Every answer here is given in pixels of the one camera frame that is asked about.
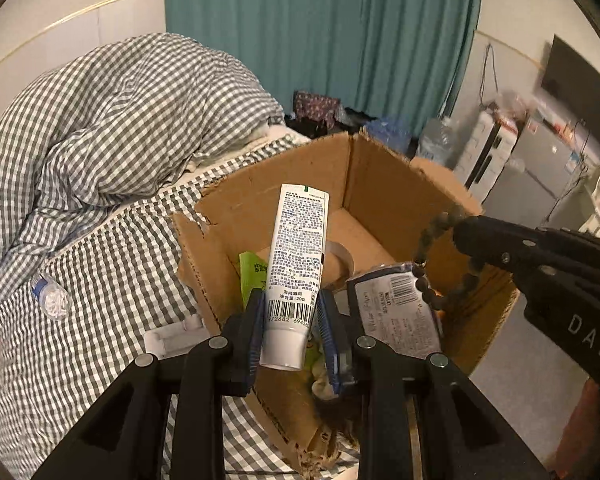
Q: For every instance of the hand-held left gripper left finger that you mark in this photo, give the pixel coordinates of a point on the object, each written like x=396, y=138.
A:
x=256, y=340

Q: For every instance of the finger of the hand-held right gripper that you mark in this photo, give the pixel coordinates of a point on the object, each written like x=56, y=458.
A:
x=500, y=242

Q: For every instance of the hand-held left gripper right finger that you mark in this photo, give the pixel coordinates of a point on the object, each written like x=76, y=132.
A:
x=328, y=340

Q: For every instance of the grey vacuum-packed package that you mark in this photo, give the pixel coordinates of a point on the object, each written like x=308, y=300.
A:
x=395, y=315

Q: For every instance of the white toothpaste tube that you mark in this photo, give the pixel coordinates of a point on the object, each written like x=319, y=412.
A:
x=295, y=260

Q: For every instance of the brown cardboard box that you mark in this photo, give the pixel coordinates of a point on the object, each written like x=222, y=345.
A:
x=280, y=170

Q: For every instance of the green packet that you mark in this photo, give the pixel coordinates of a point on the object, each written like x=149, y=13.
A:
x=252, y=275

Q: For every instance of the grey small fridge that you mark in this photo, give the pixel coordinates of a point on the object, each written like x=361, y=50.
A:
x=535, y=170

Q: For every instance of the white plastic holder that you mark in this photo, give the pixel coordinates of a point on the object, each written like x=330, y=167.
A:
x=175, y=337

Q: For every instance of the clear tape roll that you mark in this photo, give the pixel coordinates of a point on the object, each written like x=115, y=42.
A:
x=347, y=260

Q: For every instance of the white floor appliance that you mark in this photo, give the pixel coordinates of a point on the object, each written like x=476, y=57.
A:
x=480, y=150

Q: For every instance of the person's reddish clothing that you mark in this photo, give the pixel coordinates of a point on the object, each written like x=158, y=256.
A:
x=592, y=425

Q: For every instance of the large water jug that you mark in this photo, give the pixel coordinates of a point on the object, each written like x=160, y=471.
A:
x=437, y=142

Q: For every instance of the blue plastic bag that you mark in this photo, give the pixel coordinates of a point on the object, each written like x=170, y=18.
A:
x=392, y=132

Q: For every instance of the clear water bottle blue label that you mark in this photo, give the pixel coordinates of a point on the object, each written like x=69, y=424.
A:
x=52, y=300

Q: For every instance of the floral patterned bag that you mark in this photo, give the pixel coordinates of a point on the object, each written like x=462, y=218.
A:
x=315, y=105

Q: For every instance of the grey checkered duvet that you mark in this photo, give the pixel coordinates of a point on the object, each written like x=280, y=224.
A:
x=105, y=110

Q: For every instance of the teal curtain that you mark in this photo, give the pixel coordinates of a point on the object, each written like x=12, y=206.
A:
x=280, y=35

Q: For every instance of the black wall television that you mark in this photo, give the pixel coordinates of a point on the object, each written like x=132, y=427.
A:
x=580, y=90

